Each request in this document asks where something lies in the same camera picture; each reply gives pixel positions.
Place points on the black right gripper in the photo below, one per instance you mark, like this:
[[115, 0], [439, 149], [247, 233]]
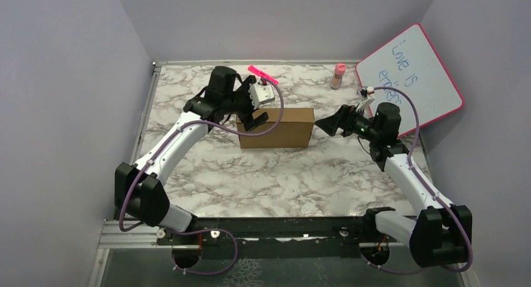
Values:
[[344, 119]]

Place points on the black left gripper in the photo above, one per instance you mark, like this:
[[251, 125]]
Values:
[[245, 118]]

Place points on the brown cardboard box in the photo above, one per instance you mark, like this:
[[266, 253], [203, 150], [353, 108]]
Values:
[[293, 131]]

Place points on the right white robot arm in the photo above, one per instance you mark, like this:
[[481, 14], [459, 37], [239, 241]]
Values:
[[441, 234]]

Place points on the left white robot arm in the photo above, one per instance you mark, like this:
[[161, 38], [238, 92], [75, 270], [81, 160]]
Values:
[[139, 186]]

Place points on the pink-capped pen jar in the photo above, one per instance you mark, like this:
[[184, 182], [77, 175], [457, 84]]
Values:
[[337, 78]]

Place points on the pink highlighter marker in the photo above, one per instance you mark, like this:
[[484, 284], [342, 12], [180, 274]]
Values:
[[261, 75]]

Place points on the pink-framed whiteboard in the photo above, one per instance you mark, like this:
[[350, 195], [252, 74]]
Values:
[[411, 75]]

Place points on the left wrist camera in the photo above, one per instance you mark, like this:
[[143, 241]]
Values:
[[261, 95]]

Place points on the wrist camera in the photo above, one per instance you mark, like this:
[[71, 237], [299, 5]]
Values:
[[261, 95], [366, 93]]

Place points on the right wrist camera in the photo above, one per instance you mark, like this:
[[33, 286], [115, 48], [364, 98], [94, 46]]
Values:
[[366, 93]]

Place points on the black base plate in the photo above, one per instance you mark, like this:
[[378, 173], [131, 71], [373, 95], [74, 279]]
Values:
[[233, 238]]

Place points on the aluminium frame rail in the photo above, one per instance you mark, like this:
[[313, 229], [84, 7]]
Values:
[[439, 235]]

